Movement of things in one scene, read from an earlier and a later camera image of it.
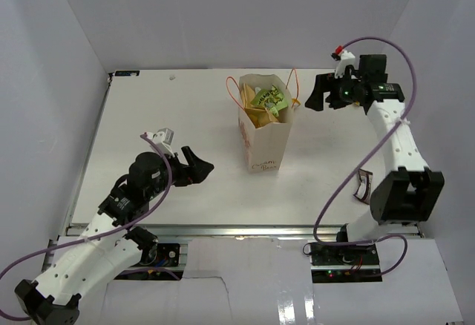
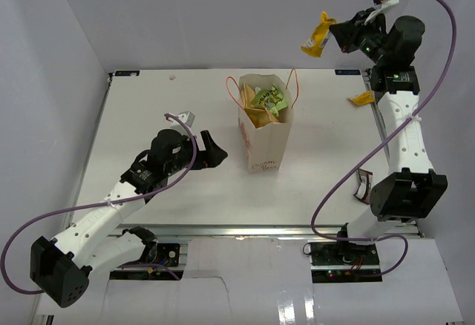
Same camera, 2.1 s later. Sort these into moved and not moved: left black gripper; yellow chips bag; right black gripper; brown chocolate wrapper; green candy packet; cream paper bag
Moved: left black gripper; right black gripper
Not moved: brown chocolate wrapper; yellow chips bag; cream paper bag; green candy packet
